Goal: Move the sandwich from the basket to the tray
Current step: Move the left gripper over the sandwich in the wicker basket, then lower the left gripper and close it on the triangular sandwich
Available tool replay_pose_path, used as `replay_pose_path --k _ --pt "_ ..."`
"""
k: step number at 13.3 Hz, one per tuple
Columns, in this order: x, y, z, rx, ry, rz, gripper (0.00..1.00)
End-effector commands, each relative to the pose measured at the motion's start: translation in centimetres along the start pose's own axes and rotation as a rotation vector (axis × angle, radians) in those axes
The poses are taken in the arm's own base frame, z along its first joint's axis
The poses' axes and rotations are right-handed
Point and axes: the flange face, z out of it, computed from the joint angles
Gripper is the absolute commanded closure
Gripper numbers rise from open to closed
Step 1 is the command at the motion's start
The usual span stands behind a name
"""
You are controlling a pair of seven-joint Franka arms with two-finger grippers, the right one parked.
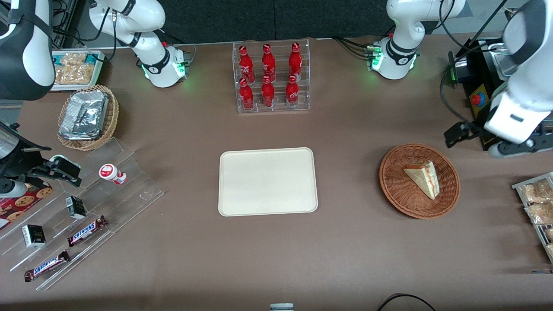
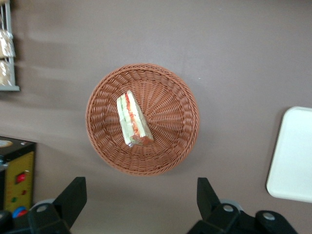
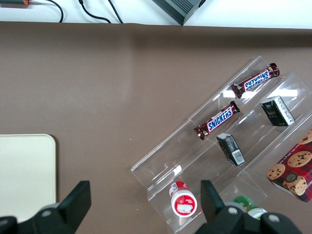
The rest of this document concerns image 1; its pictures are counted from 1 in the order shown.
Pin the clear acrylic bottle rack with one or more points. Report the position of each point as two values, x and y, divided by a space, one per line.
272 108

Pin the grey round object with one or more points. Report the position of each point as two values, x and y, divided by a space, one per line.
281 307

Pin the white bottle with red cap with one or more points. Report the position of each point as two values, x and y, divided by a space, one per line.
111 173

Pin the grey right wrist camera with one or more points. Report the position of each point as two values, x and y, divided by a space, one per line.
12 188

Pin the silver foil pack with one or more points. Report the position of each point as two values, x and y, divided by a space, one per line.
84 114

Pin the brown wicker basket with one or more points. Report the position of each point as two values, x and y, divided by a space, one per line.
402 190

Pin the clear bag of snacks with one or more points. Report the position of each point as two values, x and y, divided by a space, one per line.
73 74
74 58

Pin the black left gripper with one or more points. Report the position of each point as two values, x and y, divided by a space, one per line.
471 129

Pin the white snack tray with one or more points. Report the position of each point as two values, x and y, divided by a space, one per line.
97 71

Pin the red cola bottle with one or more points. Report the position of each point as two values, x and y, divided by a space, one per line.
295 60
292 93
268 93
246 96
268 62
246 65

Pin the light wicker basket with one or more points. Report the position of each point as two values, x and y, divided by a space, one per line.
111 112

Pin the red emergency stop button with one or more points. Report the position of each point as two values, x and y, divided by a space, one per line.
477 99

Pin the small black carton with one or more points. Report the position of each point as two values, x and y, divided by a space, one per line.
76 207
33 236

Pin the red cookie box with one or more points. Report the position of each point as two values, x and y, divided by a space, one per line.
19 203

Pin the triangle sandwich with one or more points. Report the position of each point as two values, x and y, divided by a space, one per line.
425 179

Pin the clear pastry packet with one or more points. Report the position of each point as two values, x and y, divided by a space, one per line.
538 191
540 213

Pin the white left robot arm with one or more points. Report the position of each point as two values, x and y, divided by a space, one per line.
525 86

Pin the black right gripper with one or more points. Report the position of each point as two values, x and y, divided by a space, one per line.
17 164

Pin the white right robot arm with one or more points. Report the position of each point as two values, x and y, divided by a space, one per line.
23 47

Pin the clear acrylic stepped stand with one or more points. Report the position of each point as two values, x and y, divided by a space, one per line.
129 190

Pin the black control box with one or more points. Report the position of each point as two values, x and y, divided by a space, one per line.
481 69

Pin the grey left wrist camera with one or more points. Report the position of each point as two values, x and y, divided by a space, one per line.
514 149

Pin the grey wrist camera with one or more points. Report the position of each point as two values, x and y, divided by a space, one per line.
514 149
12 188

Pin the cream plastic tray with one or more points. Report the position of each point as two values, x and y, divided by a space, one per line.
268 181

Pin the brown Snickers bar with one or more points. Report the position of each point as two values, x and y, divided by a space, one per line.
87 230
46 265

